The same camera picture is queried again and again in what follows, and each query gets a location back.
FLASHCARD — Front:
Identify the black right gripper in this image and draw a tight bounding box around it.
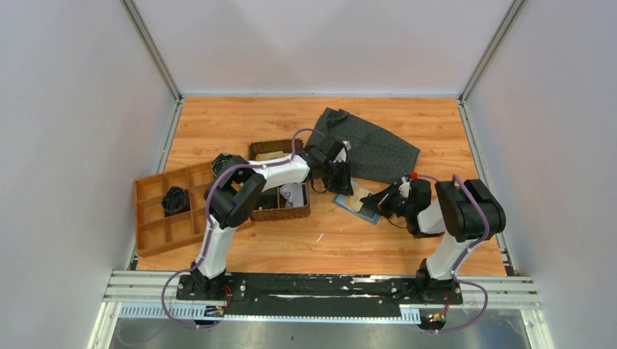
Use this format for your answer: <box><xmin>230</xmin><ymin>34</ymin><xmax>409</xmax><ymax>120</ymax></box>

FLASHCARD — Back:
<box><xmin>360</xmin><ymin>183</ymin><xmax>415</xmax><ymax>220</ymax></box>

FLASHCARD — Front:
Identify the teal leather card holder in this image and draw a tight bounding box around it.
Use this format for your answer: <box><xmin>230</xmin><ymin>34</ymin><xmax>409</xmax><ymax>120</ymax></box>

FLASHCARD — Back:
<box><xmin>333</xmin><ymin>181</ymin><xmax>381</xmax><ymax>225</ymax></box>

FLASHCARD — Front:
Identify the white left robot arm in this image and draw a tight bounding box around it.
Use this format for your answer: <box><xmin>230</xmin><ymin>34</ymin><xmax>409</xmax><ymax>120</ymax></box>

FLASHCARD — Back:
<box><xmin>189</xmin><ymin>135</ymin><xmax>351</xmax><ymax>300</ymax></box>

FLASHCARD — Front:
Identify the woven wicker basket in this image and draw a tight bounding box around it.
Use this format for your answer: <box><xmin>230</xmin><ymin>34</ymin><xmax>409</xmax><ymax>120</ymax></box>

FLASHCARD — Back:
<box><xmin>248</xmin><ymin>139</ymin><xmax>311</xmax><ymax>222</ymax></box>

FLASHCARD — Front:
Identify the black rolled tie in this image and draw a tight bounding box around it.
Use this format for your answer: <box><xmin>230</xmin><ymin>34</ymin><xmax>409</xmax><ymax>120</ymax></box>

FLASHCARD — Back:
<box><xmin>161</xmin><ymin>186</ymin><xmax>190</xmax><ymax>217</ymax></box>

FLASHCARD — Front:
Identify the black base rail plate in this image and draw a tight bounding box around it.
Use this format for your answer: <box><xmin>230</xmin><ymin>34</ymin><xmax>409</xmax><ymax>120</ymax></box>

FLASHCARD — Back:
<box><xmin>176</xmin><ymin>273</ymin><xmax>463</xmax><ymax>318</ymax></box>

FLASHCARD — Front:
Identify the dark grey dotted cloth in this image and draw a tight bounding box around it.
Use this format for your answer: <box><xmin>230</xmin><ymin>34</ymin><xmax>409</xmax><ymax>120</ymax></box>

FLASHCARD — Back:
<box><xmin>314</xmin><ymin>108</ymin><xmax>421</xmax><ymax>183</ymax></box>

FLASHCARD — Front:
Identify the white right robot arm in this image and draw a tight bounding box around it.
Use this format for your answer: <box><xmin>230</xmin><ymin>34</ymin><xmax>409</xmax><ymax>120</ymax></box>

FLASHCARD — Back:
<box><xmin>360</xmin><ymin>172</ymin><xmax>506</xmax><ymax>304</ymax></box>

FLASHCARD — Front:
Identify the wooden compartment tray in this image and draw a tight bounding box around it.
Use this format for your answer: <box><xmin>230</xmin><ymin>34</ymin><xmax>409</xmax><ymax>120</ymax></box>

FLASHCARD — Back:
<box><xmin>134</xmin><ymin>162</ymin><xmax>214</xmax><ymax>257</ymax></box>

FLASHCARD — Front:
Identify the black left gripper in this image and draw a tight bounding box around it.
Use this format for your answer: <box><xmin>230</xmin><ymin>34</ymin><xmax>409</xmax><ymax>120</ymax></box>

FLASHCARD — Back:
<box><xmin>320</xmin><ymin>159</ymin><xmax>354</xmax><ymax>197</ymax></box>

